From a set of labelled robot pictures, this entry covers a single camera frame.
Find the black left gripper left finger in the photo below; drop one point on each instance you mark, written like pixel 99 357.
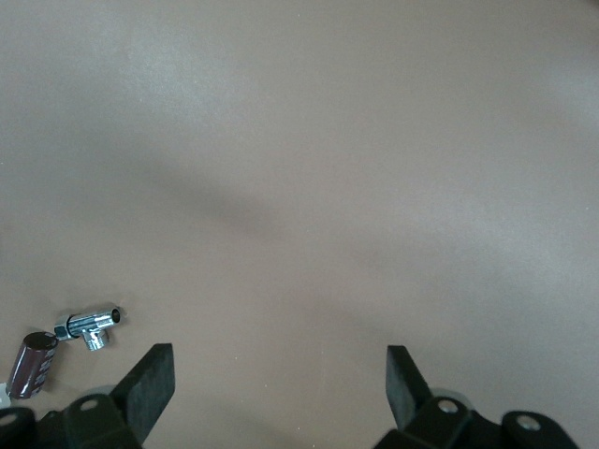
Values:
pixel 145 393

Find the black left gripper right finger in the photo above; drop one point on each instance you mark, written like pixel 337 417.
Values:
pixel 407 397

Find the chrome tee pipe fitting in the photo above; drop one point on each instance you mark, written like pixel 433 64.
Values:
pixel 84 322

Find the brown cylindrical capacitor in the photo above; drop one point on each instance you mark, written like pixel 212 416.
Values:
pixel 33 365

